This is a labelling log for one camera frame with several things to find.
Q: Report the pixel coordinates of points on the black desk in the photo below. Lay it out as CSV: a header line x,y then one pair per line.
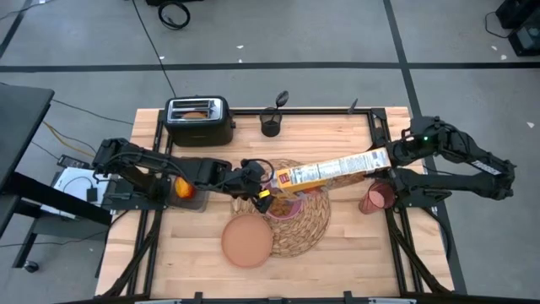
x,y
21,122

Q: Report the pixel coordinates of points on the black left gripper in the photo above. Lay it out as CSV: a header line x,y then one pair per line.
x,y
249,181

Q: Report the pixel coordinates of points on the black aluminium table frame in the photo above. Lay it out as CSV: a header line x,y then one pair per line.
x,y
316,111

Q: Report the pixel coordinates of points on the black caster wheel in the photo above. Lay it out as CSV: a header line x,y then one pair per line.
x,y
30,266

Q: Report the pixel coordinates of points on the red translucent plastic cup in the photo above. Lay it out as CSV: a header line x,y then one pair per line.
x,y
376,198

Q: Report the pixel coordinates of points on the black two-slot toaster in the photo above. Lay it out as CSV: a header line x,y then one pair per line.
x,y
198,131

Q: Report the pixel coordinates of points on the pink ribbed bowl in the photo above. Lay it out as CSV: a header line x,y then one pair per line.
x,y
295,211

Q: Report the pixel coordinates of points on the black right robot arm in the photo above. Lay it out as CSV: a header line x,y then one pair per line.
x,y
464,148

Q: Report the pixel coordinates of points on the round woven straw placemat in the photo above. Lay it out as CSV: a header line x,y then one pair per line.
x,y
304,232

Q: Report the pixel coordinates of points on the red yellow apple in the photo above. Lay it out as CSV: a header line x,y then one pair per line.
x,y
184,188

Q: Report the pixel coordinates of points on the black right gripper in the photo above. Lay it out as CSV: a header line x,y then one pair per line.
x,y
407,152

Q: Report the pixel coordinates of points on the black equipment case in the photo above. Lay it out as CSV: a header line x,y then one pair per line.
x,y
525,29

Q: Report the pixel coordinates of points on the black power adapter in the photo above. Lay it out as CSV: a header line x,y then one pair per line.
x,y
72,161

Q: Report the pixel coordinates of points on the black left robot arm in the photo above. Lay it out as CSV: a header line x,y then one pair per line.
x,y
198,171

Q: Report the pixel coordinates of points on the grey translucent plastic container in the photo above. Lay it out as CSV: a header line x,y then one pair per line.
x,y
200,202

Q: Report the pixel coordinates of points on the white paper box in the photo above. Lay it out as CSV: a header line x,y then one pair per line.
x,y
71,181

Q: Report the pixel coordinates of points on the brown cereal flakes heap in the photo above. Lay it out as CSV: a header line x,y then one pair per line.
x,y
282,207

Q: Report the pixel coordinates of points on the metal spoon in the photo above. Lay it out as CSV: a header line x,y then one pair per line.
x,y
282,99

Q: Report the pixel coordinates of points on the yellow raisin bran cereal box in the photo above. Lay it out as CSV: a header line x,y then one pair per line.
x,y
333,169

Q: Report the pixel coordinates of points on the toasted bagel half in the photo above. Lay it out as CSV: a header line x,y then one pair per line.
x,y
195,115

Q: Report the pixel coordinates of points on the terracotta round plate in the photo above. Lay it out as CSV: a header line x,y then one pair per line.
x,y
246,240

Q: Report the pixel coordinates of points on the black utensil holder cup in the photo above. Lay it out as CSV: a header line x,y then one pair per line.
x,y
270,126

